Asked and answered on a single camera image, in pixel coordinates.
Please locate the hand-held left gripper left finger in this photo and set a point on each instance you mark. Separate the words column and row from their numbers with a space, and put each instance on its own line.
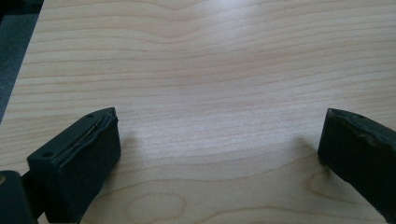
column 79, row 161

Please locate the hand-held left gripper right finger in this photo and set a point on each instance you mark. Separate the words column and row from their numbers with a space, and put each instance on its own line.
column 358, row 149

